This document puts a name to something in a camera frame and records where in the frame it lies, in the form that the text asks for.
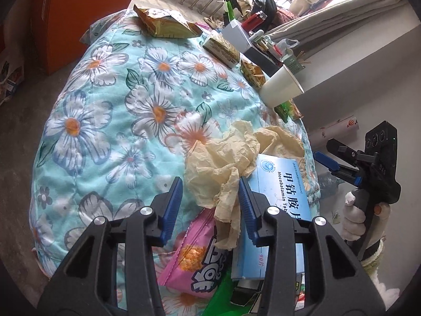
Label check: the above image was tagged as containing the pink wallpaper roll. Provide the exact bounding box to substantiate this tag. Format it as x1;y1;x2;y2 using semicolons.
311;115;360;145

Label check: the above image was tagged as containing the gold foil snack packet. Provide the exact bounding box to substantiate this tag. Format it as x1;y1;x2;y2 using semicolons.
133;4;202;39

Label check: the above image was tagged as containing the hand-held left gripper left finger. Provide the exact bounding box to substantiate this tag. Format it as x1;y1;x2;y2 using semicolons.
38;176;184;316

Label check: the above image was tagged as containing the blue white medicine box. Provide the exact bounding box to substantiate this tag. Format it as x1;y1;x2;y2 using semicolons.
230;153;313;282

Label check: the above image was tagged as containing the grey beige curtain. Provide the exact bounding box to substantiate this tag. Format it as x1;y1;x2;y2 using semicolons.
263;0;405;40

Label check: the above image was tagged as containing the black bag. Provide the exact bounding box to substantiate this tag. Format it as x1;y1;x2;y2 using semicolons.
243;0;277;17

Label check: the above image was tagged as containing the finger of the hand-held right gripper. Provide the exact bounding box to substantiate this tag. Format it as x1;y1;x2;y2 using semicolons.
313;151;362;185
325;140;362;168

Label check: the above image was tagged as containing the person's right forearm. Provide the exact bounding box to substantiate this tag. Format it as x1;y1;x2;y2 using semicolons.
360;237;405;303

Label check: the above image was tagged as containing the green snack bag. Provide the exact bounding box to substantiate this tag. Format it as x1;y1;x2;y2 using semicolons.
202;263;237;316

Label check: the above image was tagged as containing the small green packet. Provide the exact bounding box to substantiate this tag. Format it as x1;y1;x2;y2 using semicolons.
274;100;303;122

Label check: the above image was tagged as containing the white paper cup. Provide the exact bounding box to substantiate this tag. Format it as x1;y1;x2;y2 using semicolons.
260;64;305;108

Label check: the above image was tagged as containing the orange cardboard box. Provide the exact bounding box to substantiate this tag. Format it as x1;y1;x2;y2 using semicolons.
31;0;143;76

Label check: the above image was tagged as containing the floral blue blanket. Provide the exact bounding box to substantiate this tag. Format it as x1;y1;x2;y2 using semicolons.
31;8;321;316

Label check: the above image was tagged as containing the gold wrapped box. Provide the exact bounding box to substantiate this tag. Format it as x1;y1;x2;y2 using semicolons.
201;31;240;70

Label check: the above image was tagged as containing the beige paper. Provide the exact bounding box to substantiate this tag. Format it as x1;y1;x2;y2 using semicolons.
184;120;305;251

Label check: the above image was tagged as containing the small green plastic basket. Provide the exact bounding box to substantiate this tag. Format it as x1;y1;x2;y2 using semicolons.
283;49;308;73

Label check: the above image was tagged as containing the pink snack packet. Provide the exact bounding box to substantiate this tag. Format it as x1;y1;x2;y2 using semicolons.
156;209;235;300

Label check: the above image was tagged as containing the red thermos bottle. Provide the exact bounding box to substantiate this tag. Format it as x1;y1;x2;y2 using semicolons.
242;11;267;30

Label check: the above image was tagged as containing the yellow crinkled snack packet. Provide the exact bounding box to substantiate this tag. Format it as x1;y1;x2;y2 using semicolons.
239;58;266;89

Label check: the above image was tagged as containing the person's right hand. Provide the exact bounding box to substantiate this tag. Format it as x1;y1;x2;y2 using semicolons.
340;191;392;247

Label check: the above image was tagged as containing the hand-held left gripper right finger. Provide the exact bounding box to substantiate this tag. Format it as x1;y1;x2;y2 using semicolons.
238;176;385;316

